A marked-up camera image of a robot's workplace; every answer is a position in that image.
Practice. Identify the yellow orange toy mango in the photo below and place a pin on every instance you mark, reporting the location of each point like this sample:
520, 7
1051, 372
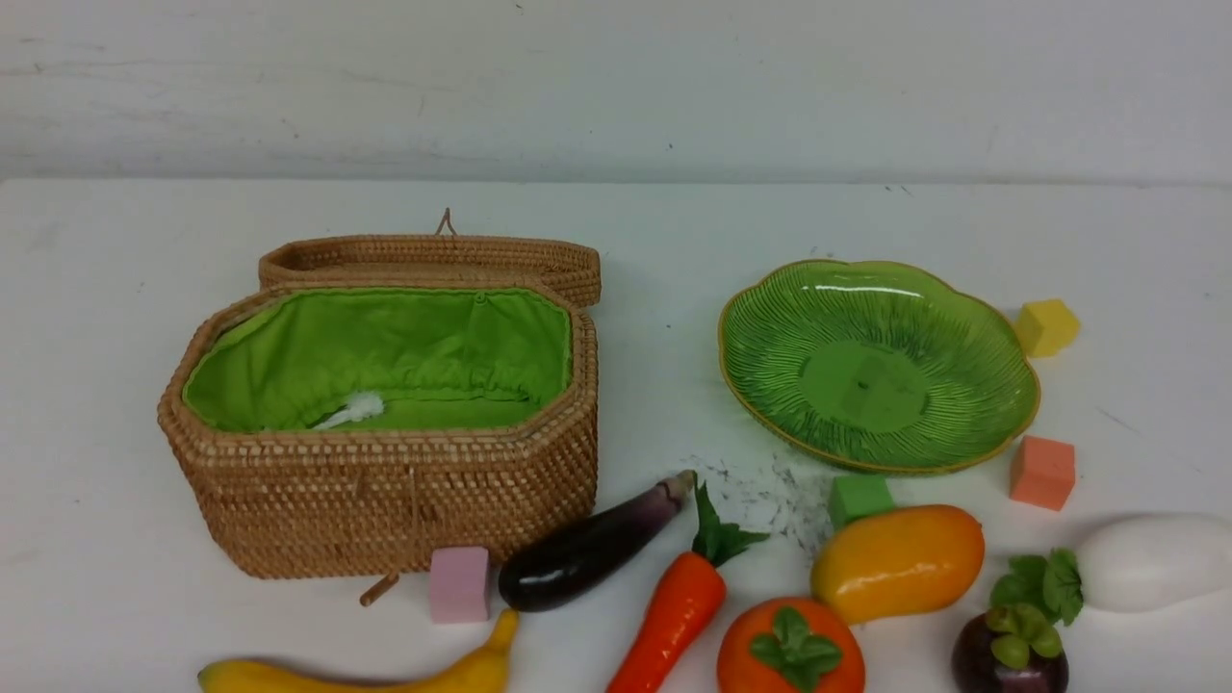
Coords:
908, 561

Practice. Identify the pink foam cube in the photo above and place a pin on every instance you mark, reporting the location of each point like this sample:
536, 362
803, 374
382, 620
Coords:
458, 586

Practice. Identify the green leaf-shaped glass plate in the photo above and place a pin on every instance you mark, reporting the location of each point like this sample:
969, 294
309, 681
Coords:
877, 367

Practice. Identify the wooden basket toggle clasp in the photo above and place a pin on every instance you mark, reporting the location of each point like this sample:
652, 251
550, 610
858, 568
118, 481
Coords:
379, 589

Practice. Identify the purple toy eggplant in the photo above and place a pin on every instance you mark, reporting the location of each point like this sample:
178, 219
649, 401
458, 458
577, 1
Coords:
571, 561

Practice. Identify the yellow foam cube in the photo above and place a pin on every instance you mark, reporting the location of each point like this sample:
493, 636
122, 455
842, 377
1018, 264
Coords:
1045, 328

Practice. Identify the woven wicker basket lid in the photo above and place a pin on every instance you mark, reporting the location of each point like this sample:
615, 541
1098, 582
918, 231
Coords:
570, 269

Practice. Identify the woven wicker basket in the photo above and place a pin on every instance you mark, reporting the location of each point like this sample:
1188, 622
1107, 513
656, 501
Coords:
340, 501

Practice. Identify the purple toy mangosteen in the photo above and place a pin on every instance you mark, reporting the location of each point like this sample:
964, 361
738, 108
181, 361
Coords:
1016, 646

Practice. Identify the orange toy persimmon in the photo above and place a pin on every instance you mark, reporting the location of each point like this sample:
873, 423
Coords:
790, 645

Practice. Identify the green foam cube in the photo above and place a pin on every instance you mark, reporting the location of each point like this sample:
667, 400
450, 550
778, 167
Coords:
854, 497

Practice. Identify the orange toy carrot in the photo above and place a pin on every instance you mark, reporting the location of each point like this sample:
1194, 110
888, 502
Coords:
685, 601

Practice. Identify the green fabric basket lining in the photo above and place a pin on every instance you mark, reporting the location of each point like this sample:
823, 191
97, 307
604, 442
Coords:
437, 358

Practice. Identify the orange foam cube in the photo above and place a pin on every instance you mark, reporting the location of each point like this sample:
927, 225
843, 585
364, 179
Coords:
1043, 473

